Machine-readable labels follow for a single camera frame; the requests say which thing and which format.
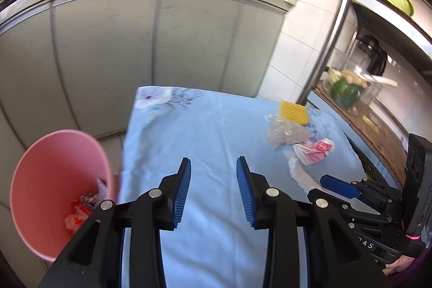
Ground pink white paper cup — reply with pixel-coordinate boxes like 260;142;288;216
293;138;335;166

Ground clear plastic bag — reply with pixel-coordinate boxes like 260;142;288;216
265;114;310;149

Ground silver foil wrapper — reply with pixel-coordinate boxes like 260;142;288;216
80;192;100;209

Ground orange plastic wrapper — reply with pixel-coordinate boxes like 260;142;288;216
65;201;92;233

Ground pink plastic trash bucket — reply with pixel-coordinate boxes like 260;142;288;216
9;129;113;262

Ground grey kitchen base cabinet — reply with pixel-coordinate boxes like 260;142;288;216
1;0;298;171

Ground person's right hand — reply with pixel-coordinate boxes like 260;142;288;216
382;255;414;276

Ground white paper strip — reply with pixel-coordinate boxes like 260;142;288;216
285;151;322;194

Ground light blue floral tablecloth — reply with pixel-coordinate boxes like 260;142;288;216
118;85;399;288

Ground white tissue scrap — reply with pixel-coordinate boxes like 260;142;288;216
264;114;274;121

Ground yellow foam fruit net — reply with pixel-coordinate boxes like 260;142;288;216
278;101;309;126

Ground green squash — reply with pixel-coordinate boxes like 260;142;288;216
330;78;360;109

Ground ginger root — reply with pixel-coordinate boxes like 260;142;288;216
341;69;367;89

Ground black blender jug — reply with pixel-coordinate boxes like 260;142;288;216
351;34;387;76

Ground metal shelf rack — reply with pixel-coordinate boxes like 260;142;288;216
296;0;432;107

